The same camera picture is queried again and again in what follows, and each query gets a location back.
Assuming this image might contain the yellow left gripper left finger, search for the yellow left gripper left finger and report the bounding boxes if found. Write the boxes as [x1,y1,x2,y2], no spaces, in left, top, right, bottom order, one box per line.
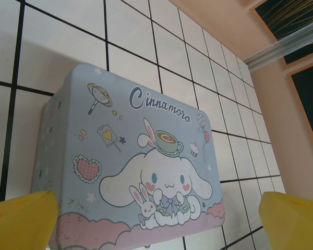
[0,190,59,250]

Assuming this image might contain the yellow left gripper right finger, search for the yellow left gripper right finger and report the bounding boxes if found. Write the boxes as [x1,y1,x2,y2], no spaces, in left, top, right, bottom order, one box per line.
[259,191,313,250]

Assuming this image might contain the light blue plastic pouch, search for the light blue plastic pouch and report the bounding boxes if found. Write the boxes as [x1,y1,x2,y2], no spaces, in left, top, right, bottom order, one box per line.
[31,62,226,250]

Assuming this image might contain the dark panel gold oval pink leaves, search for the dark panel gold oval pink leaves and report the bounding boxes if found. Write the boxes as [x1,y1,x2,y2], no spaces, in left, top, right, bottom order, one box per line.
[288,65,313,119]

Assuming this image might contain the dark panel peach circle gold lines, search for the dark panel peach circle gold lines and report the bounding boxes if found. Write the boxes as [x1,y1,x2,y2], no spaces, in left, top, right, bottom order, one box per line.
[251,0,313,41]

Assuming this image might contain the aluminium frame post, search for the aluminium frame post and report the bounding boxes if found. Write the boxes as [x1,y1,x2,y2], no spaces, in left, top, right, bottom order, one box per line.
[244,19,313,71]

